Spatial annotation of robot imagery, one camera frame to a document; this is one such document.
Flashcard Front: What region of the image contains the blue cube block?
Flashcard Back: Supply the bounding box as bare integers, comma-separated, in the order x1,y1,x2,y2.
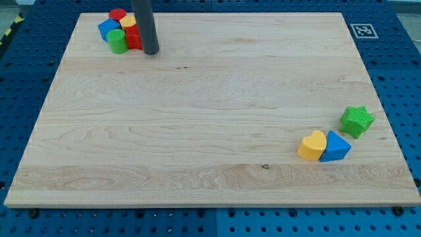
98,18,121,41

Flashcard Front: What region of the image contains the white fiducial marker tag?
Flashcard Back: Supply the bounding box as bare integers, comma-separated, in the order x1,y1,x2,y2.
350,23,378,39

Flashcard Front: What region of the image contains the blue triangle block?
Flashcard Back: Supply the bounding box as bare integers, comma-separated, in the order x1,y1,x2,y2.
320,130,352,162

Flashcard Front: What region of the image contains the red cylinder block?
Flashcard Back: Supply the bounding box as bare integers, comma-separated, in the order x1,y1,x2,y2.
109,8,127,22

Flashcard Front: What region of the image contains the grey cylindrical robot arm rod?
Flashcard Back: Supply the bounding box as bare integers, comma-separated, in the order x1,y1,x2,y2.
131,0,160,55

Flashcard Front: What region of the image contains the wooden board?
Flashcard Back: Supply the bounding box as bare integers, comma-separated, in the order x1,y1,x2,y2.
5,13,420,209

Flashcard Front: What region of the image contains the green cylinder block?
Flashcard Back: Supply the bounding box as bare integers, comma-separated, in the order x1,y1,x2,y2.
106,29,128,54

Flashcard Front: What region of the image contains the green star block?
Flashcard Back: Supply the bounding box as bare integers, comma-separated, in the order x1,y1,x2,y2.
339,106,375,139

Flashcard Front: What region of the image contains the yellow heart block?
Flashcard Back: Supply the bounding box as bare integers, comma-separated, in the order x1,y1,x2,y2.
297,130,327,161

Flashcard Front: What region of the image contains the yellow hexagon block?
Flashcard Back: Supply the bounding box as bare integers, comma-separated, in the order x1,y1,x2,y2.
119,15,136,30

